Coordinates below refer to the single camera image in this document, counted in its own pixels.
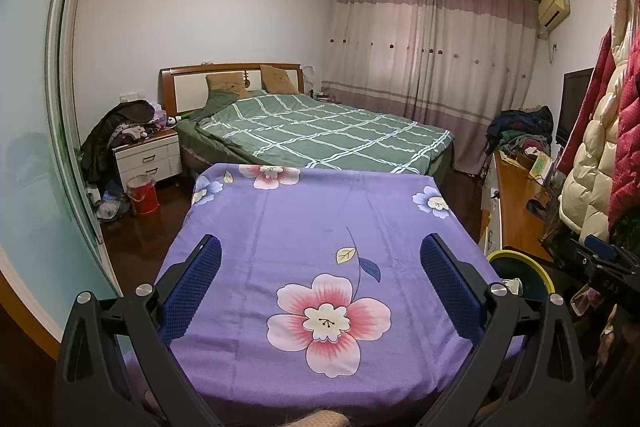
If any red coat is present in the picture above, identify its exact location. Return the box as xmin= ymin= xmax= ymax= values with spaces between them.
xmin=557 ymin=0 xmax=621 ymax=175

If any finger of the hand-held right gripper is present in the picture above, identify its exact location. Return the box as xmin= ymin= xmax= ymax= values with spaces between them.
xmin=581 ymin=234 xmax=627 ymax=266

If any wooden bed headboard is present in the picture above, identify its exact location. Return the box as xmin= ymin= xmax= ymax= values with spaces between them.
xmin=159 ymin=63 xmax=304 ymax=118

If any white wooden nightstand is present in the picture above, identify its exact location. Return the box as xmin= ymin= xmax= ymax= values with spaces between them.
xmin=112 ymin=129 xmax=182 ymax=190

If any long wooden cabinet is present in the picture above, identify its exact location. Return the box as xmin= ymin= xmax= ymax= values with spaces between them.
xmin=481 ymin=152 xmax=563 ymax=263

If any cream puffer jacket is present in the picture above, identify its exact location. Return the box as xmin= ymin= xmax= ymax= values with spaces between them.
xmin=557 ymin=0 xmax=640 ymax=233

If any mixed clothes pile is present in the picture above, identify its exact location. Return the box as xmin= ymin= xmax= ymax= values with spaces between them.
xmin=486 ymin=105 xmax=555 ymax=158

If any red bucket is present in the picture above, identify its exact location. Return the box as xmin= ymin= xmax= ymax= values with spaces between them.
xmin=126 ymin=174 xmax=161 ymax=216

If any glass wardrobe sliding door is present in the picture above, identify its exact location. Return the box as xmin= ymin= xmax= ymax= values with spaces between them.
xmin=0 ymin=0 xmax=123 ymax=338

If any person's pink fuzzy garment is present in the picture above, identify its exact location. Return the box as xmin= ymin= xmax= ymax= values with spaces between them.
xmin=292 ymin=409 xmax=351 ymax=427

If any dark clothes heap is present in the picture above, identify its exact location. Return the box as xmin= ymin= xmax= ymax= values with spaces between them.
xmin=80 ymin=100 xmax=158 ymax=185

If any beige air conditioner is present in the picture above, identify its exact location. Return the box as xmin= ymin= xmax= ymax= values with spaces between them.
xmin=537 ymin=0 xmax=571 ymax=30

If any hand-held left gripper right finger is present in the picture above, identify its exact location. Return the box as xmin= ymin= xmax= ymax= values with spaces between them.
xmin=420 ymin=233 xmax=586 ymax=427

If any clear plastic bags heap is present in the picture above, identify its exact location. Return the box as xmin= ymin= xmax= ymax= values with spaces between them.
xmin=90 ymin=187 xmax=133 ymax=223

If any brown pillow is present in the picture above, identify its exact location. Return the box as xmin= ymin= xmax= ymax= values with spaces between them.
xmin=206 ymin=73 xmax=249 ymax=98
xmin=259 ymin=64 xmax=301 ymax=95

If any black television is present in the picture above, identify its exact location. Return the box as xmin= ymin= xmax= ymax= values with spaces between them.
xmin=555 ymin=68 xmax=596 ymax=146

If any green plaid duvet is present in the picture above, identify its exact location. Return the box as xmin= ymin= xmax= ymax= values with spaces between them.
xmin=175 ymin=92 xmax=453 ymax=175

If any purple floral blanket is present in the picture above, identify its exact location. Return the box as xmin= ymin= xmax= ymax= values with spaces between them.
xmin=122 ymin=163 xmax=531 ymax=413

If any light green paper box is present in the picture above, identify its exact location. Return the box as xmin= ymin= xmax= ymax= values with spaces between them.
xmin=530 ymin=154 xmax=555 ymax=180

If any yellow rimmed trash bin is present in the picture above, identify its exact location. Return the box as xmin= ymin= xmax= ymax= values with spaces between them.
xmin=486 ymin=248 xmax=556 ymax=308

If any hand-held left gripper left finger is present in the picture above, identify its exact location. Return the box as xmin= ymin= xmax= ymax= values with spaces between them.
xmin=52 ymin=234 xmax=223 ymax=427

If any pink beige curtain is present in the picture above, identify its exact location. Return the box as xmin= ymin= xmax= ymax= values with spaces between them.
xmin=322 ymin=0 xmax=543 ymax=172

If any pink purple small items heap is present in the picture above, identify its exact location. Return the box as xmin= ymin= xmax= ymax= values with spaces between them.
xmin=145 ymin=112 xmax=178 ymax=132

